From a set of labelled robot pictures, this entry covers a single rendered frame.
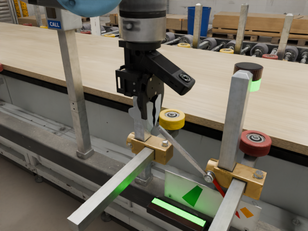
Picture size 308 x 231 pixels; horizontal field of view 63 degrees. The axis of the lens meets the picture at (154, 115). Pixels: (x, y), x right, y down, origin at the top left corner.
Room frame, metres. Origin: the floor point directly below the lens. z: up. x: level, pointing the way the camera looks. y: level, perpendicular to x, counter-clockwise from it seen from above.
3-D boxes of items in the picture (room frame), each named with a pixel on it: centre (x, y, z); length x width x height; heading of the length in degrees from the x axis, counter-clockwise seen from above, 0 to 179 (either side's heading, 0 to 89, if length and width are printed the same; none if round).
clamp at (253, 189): (0.48, -0.20, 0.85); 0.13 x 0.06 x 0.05; 59
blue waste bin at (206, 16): (6.30, -1.06, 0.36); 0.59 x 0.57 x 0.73; 154
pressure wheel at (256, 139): (0.56, -0.27, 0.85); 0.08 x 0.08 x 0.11
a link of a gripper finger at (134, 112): (0.51, 0.03, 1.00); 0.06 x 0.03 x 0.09; 58
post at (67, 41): (0.76, 0.26, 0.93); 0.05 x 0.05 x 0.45; 59
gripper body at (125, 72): (0.52, 0.03, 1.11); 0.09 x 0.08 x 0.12; 58
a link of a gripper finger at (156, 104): (0.54, 0.02, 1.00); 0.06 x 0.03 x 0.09; 58
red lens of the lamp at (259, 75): (0.53, -0.21, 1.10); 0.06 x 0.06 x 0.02
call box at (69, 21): (0.76, 0.25, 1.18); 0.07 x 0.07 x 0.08; 59
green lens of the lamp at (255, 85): (0.53, -0.21, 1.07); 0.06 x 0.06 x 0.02
